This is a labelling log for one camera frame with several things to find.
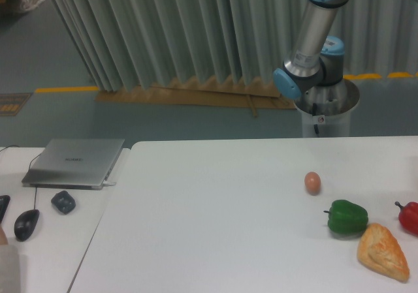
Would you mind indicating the person's right hand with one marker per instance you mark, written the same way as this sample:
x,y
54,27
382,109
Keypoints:
x,y
3,237

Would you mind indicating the black computer mouse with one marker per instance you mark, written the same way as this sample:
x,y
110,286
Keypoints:
x,y
25,224

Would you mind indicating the red bell pepper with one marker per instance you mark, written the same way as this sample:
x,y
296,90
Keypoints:
x,y
408,216

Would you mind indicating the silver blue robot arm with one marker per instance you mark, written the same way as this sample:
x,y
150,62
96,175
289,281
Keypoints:
x,y
313,45

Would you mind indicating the green bell pepper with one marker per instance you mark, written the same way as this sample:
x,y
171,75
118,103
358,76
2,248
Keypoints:
x,y
345,217

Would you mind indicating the black keyboard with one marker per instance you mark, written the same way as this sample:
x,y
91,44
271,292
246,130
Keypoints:
x,y
4,202

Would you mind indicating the dark grey small controller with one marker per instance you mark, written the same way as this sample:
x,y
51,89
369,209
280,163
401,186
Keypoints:
x,y
63,202

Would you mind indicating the silver closed laptop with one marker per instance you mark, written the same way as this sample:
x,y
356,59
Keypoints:
x,y
74,163

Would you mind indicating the white laptop plug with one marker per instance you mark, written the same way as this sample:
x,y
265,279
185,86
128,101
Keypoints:
x,y
108,184

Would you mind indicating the pale green folding curtain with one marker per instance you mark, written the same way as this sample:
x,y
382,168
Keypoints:
x,y
125,43

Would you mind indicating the brown cardboard sheet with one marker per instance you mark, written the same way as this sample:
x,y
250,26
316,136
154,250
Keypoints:
x,y
255,96

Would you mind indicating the brown egg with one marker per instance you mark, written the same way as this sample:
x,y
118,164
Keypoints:
x,y
312,182

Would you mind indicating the golden bread loaf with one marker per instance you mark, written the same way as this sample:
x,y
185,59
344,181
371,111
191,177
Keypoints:
x,y
379,251

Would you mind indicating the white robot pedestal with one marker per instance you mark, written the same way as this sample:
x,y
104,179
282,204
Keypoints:
x,y
326,110

